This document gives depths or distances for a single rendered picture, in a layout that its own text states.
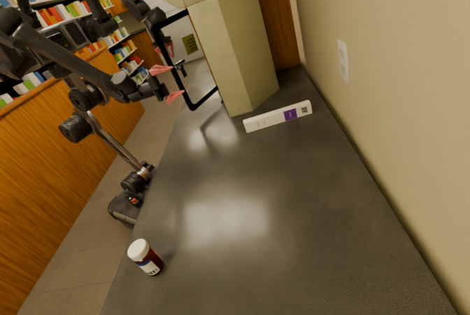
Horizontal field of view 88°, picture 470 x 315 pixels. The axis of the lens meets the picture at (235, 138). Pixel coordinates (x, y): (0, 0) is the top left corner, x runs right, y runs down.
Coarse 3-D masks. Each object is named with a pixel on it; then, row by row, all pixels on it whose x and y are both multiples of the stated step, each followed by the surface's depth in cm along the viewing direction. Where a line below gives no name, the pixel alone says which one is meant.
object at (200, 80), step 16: (160, 32) 98; (176, 32) 104; (192, 32) 111; (160, 48) 99; (176, 48) 105; (192, 48) 112; (176, 64) 106; (192, 64) 113; (208, 64) 121; (192, 80) 114; (208, 80) 123; (192, 96) 116
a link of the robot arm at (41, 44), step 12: (24, 24) 76; (0, 36) 73; (12, 36) 74; (24, 36) 76; (36, 36) 78; (36, 48) 79; (48, 48) 80; (60, 48) 82; (60, 60) 82; (72, 60) 84; (84, 60) 87; (84, 72) 86; (96, 72) 89; (96, 84) 91; (108, 84) 91; (120, 96) 94
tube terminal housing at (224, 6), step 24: (192, 0) 84; (216, 0) 84; (240, 0) 91; (216, 24) 89; (240, 24) 93; (216, 48) 94; (240, 48) 96; (264, 48) 105; (216, 72) 99; (240, 72) 99; (264, 72) 108; (240, 96) 105; (264, 96) 112
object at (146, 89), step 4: (148, 76) 88; (140, 84) 92; (144, 84) 91; (148, 84) 91; (140, 88) 91; (144, 88) 91; (148, 88) 90; (152, 88) 90; (160, 88) 93; (144, 92) 91; (148, 92) 91; (152, 92) 91; (156, 92) 91; (160, 92) 95; (144, 96) 92; (148, 96) 93; (152, 96) 94; (156, 96) 92; (160, 96) 93; (160, 100) 93
